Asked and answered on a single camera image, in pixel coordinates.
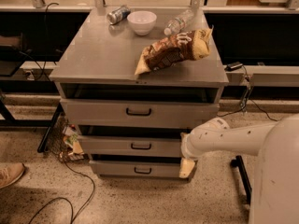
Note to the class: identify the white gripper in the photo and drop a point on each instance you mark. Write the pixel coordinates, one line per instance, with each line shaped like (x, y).
(188, 148)

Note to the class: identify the grey drawer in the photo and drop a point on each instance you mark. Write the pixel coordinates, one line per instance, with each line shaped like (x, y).
(130, 146)
(138, 114)
(141, 169)

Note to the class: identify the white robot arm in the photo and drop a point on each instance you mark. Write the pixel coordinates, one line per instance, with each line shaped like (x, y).
(275, 192)

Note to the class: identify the grey metal drawer cabinet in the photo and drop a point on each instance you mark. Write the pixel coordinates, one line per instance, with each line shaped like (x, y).
(100, 64)

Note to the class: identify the grey bottom drawer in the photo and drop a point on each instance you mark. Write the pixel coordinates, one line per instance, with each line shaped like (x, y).
(141, 169)

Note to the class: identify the grey top drawer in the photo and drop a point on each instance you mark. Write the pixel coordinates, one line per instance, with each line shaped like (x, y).
(138, 114)

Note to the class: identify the black metal stand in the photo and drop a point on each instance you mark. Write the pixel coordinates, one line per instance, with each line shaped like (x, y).
(237, 162)

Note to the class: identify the black power adapter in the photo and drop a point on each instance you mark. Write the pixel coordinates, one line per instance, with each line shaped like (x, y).
(233, 66)

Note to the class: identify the brown yellow chip bag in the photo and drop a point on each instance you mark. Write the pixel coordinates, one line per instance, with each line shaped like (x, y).
(185, 46)

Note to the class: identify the clear plastic water bottle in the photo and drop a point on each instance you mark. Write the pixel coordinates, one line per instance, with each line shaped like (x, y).
(180, 22)

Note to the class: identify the white bowl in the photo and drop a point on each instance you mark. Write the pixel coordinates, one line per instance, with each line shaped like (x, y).
(142, 22)

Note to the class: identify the silver blue soda can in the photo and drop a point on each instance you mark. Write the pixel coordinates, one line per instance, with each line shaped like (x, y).
(118, 15)

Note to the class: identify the tan shoe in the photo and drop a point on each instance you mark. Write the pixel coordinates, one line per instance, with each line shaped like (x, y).
(11, 174)

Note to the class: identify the wire basket with trash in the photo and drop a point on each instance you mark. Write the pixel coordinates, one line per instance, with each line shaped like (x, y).
(64, 143)

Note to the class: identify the black table leg frame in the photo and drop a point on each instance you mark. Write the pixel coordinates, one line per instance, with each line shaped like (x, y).
(9, 121)

